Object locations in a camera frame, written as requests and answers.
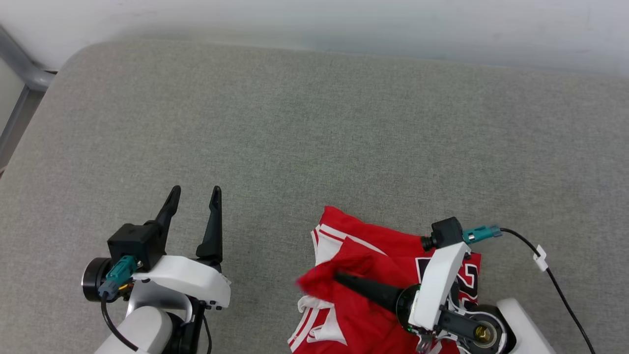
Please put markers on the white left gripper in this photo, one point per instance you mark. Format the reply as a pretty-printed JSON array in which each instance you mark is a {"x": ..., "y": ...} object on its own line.
[{"x": 191, "y": 280}]

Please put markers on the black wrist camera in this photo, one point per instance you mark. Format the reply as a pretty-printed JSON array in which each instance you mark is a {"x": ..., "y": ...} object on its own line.
[
  {"x": 444, "y": 233},
  {"x": 135, "y": 243}
]

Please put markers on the red white basketball jersey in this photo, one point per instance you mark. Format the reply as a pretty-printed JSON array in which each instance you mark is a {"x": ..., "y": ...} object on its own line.
[{"x": 363, "y": 324}]

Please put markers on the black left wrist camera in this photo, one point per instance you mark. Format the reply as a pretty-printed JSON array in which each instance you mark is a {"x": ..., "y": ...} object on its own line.
[{"x": 135, "y": 243}]

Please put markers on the grey metal frame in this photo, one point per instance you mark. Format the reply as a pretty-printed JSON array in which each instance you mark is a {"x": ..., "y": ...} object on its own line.
[{"x": 24, "y": 73}]

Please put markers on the teal camera connector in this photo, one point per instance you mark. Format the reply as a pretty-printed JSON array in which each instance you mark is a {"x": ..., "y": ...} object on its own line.
[
  {"x": 118, "y": 275},
  {"x": 481, "y": 233}
]

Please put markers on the teal right camera connector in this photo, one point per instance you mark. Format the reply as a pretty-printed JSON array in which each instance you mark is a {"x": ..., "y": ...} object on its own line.
[{"x": 481, "y": 233}]

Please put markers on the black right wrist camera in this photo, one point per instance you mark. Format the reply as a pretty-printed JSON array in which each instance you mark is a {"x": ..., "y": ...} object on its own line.
[{"x": 444, "y": 233}]

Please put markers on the teal left camera connector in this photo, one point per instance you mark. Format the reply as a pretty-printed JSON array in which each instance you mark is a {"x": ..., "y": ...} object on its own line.
[{"x": 118, "y": 275}]

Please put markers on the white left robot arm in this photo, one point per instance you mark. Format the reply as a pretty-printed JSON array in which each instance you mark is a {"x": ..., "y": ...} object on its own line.
[{"x": 142, "y": 329}]

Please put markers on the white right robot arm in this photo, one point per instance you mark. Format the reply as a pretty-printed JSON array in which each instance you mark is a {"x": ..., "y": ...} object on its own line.
[{"x": 523, "y": 327}]

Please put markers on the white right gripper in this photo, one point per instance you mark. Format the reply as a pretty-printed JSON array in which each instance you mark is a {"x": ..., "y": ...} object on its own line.
[{"x": 437, "y": 285}]

